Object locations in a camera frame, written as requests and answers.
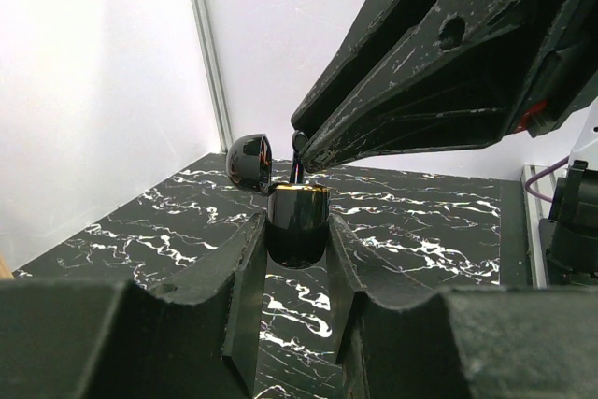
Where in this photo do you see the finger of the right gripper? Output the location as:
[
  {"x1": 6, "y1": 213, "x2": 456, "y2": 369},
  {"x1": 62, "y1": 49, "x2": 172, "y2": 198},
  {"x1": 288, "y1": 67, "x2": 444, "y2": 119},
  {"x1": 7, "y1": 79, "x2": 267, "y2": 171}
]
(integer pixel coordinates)
[
  {"x1": 300, "y1": 0, "x2": 589, "y2": 173},
  {"x1": 291, "y1": 0, "x2": 437, "y2": 135}
]

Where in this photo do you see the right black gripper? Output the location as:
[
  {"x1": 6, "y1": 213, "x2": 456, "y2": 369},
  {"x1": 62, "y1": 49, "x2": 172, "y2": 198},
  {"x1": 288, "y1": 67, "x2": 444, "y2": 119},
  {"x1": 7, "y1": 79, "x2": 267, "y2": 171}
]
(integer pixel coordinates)
[{"x1": 513, "y1": 0, "x2": 597, "y2": 136}]

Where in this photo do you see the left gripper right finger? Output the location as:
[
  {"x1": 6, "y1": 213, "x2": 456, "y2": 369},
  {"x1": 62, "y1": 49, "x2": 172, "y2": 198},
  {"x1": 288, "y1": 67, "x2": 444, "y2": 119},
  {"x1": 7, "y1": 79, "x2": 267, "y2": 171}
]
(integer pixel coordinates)
[{"x1": 326, "y1": 217, "x2": 597, "y2": 398}]

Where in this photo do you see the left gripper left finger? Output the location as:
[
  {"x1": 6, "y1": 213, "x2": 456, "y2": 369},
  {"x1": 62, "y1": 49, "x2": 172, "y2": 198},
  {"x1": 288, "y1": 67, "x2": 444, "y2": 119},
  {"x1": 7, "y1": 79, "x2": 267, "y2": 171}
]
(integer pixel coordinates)
[{"x1": 1, "y1": 213, "x2": 266, "y2": 398}]

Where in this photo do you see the black earbud charging case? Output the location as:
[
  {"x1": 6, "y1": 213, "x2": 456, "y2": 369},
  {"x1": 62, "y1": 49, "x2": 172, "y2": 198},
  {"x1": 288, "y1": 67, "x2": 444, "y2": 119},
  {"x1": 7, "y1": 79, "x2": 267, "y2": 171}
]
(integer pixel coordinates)
[{"x1": 226, "y1": 134, "x2": 330, "y2": 269}]

